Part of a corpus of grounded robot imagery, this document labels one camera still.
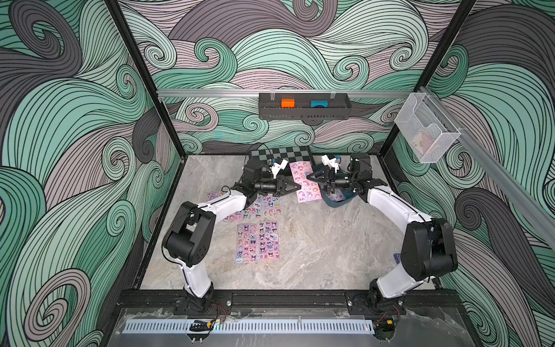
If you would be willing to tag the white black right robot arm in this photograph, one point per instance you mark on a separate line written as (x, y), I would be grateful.
(428, 249)

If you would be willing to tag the orange block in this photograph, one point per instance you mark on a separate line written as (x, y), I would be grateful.
(287, 103)

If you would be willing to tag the teal plastic storage box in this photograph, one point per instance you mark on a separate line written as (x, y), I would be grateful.
(338, 198)

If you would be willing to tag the teal block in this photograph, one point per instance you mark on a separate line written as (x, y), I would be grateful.
(319, 104)

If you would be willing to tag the black grey chessboard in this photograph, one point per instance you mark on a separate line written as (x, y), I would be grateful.
(291, 154)

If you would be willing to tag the lilac small sticker sheet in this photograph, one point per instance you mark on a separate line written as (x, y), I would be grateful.
(255, 210)

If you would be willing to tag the aluminium rail back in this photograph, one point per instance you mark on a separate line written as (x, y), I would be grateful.
(253, 93)

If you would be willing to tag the aluminium rail right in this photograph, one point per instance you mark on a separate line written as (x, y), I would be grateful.
(532, 211)

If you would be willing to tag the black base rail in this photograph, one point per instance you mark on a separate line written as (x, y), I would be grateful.
(242, 302)

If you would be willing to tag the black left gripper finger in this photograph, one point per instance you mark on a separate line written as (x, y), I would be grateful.
(291, 189)
(289, 182)

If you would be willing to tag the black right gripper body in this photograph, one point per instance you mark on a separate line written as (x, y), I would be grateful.
(346, 181)

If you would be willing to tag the clear acrylic wall holder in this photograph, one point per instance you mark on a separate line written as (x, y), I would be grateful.
(426, 127)

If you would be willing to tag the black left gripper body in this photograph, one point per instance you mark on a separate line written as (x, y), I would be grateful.
(269, 187)

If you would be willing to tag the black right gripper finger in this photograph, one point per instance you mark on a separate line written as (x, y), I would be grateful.
(328, 188)
(322, 175)

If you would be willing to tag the white slotted cable duct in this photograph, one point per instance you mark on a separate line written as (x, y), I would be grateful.
(261, 326)

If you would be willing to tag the aluminium rail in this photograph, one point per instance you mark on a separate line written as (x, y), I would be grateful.
(532, 211)
(253, 93)

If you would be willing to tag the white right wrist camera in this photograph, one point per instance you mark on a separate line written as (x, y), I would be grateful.
(331, 162)

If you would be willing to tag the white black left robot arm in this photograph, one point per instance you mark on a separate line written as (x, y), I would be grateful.
(188, 239)

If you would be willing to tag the black wall shelf tray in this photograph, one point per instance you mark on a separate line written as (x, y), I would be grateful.
(339, 107)

